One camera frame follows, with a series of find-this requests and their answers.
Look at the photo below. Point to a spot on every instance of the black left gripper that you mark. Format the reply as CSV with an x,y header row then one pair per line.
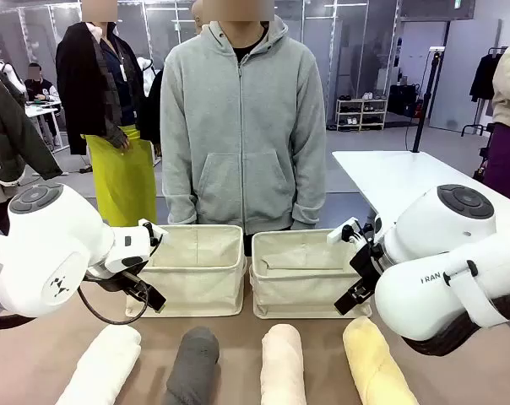
x,y
133,282

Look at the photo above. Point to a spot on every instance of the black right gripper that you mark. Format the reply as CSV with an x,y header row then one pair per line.
x,y
365,259

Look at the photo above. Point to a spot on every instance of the yellow towel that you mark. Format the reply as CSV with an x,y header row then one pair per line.
x,y
373,363

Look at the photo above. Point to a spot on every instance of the grey towel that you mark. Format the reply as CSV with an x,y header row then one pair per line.
x,y
193,363

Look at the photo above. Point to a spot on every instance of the white towel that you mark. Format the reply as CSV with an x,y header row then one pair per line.
x,y
107,358

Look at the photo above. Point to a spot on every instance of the cream towel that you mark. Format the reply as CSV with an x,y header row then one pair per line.
x,y
282,367

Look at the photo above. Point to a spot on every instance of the grey-sleeved left forearm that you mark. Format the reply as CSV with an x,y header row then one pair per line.
x,y
310,190

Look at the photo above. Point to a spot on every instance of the grey-sleeved right forearm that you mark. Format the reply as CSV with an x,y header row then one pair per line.
x,y
179,190

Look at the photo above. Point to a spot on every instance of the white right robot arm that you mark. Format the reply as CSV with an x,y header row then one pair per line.
x,y
428,295

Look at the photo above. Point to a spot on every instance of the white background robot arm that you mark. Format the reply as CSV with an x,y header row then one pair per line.
x,y
10,71

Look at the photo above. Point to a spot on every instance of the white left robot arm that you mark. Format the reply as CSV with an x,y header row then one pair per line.
x,y
48,236

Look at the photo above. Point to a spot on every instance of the hand of black-coat person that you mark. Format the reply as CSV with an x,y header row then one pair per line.
x,y
120,140

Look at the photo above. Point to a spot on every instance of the beige canvas basket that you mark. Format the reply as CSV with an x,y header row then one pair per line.
x,y
297,291
196,287

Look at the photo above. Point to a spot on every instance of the white table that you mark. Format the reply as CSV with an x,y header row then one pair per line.
x,y
398,173

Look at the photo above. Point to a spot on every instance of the white shoe rack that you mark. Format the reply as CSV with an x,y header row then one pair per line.
x,y
360,114

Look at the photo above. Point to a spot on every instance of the person in grey hoodie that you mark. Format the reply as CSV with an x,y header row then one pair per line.
x,y
242,126

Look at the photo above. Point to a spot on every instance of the black case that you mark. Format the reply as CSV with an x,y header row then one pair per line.
x,y
403,99

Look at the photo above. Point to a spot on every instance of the black tripod stand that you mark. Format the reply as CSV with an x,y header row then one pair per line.
x,y
424,105

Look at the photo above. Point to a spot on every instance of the black clothes rack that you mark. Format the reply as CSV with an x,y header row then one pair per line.
x,y
476,126

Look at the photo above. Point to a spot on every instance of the white background desk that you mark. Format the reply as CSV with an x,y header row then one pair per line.
x,y
39,111

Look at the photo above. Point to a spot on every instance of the person in black coat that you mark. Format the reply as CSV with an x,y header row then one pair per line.
x,y
82,84

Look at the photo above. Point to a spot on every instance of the person in dark green jacket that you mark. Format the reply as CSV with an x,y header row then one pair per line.
x,y
6,126

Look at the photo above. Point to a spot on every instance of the seated person in varsity jacket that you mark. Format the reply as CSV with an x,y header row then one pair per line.
x,y
39,90

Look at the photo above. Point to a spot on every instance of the black hanging garment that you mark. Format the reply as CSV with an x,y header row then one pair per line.
x,y
485,80

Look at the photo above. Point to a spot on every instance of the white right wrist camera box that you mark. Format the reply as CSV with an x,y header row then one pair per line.
x,y
337,234

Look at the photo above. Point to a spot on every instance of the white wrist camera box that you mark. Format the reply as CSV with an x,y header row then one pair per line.
x,y
147,224
337,234

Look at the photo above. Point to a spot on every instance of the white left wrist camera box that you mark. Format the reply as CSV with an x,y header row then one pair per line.
x,y
147,224

